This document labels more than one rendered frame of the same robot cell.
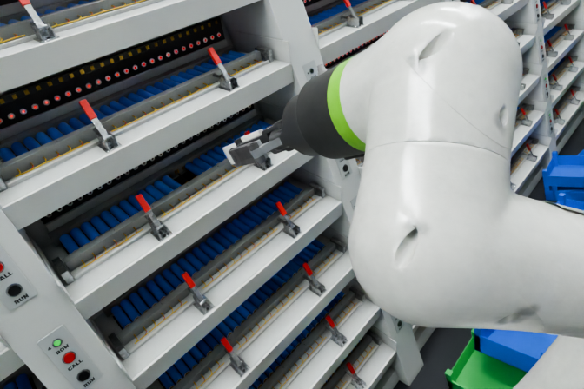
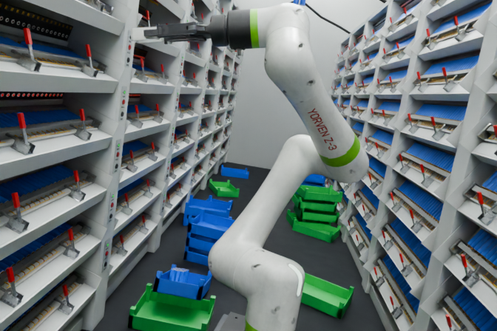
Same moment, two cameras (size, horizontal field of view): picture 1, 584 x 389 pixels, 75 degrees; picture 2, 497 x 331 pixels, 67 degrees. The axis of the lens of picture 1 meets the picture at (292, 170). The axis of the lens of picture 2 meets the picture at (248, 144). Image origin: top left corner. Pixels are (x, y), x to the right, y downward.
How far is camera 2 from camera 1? 0.73 m
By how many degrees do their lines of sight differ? 53
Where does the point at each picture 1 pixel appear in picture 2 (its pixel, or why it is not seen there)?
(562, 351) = (260, 194)
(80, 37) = not seen: outside the picture
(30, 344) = not seen: outside the picture
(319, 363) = (54, 267)
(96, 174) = not seen: outside the picture
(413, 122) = (296, 24)
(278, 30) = not seen: outside the picture
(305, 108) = (235, 16)
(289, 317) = (55, 207)
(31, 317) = not seen: outside the picture
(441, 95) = (302, 21)
